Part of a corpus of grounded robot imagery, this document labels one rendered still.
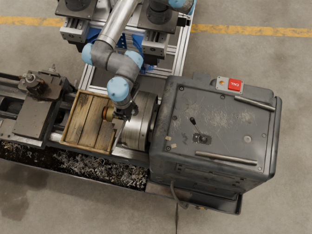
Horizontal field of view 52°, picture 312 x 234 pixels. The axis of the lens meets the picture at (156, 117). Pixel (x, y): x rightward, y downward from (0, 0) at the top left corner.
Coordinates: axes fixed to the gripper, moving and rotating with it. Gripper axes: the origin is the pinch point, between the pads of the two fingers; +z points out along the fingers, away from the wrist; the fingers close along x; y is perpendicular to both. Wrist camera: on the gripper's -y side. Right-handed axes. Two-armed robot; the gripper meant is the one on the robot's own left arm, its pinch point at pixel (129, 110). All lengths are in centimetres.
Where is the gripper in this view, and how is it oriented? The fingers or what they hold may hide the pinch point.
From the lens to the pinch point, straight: 145.4
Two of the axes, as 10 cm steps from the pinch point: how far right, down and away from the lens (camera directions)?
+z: 0.3, 2.7, 9.6
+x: 9.5, 3.1, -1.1
